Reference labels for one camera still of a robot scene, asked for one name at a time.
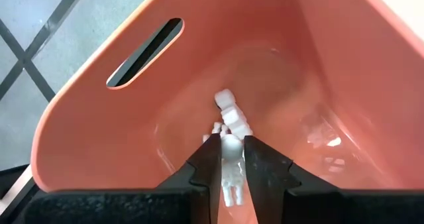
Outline orange plastic bin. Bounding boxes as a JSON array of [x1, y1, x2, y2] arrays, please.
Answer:
[[30, 0, 424, 224]]

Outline black aluminium table frame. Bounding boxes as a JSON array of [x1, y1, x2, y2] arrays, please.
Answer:
[[0, 164, 42, 224]]

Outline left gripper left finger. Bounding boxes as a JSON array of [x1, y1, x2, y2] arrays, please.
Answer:
[[155, 133, 223, 224]]

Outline white plastic skeleton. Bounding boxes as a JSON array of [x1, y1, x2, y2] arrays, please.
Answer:
[[213, 88, 254, 140], [202, 121, 230, 142], [220, 134, 246, 207]]

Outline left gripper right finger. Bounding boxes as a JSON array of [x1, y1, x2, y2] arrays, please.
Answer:
[[244, 135, 342, 224]]

